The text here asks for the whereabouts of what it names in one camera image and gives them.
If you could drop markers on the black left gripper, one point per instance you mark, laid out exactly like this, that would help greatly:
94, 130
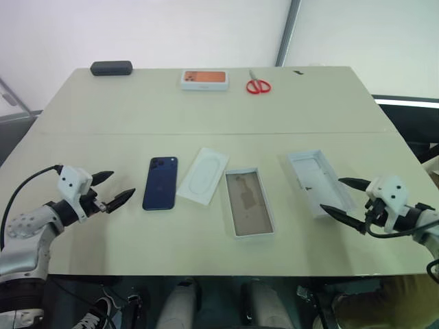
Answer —
91, 204

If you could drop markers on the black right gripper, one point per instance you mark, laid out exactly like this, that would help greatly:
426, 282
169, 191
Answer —
375, 209

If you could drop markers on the white phone box lid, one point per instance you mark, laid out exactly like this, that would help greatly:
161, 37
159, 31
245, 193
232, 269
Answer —
315, 178

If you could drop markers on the dark blue smartphone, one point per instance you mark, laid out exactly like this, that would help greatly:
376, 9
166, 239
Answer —
159, 185

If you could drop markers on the white paper insert tray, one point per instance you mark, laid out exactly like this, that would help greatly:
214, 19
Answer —
202, 176

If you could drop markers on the white phone box base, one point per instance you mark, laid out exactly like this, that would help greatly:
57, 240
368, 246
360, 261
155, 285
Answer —
248, 205

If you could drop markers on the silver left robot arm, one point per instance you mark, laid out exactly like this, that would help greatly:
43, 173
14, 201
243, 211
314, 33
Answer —
24, 250

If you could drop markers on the white box with orange phone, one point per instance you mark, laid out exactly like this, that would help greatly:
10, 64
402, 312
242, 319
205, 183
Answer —
204, 77

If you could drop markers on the black desk with white strip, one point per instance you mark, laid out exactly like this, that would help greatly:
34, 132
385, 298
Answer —
404, 123

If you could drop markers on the brown trousers leg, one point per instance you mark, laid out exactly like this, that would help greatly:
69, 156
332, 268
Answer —
374, 301

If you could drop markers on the dark grey glasses case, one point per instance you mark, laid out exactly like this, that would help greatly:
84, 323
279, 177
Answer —
111, 68

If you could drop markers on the black sneaker with white sole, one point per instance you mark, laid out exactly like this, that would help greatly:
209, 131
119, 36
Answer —
96, 310

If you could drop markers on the grey rounded shape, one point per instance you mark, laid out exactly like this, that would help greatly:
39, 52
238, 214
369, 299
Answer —
178, 308

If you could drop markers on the small black object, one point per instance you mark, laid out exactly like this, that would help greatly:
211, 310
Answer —
297, 72

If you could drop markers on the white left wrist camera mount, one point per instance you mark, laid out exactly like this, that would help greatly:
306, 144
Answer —
70, 183

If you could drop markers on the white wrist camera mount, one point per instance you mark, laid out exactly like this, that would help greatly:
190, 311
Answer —
70, 183
391, 192

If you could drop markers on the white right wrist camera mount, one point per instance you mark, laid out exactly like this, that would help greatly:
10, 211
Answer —
391, 192

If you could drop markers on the grey metal frame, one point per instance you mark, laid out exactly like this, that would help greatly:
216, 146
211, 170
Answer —
20, 104

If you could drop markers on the grey metal post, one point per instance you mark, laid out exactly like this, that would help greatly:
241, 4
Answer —
289, 31

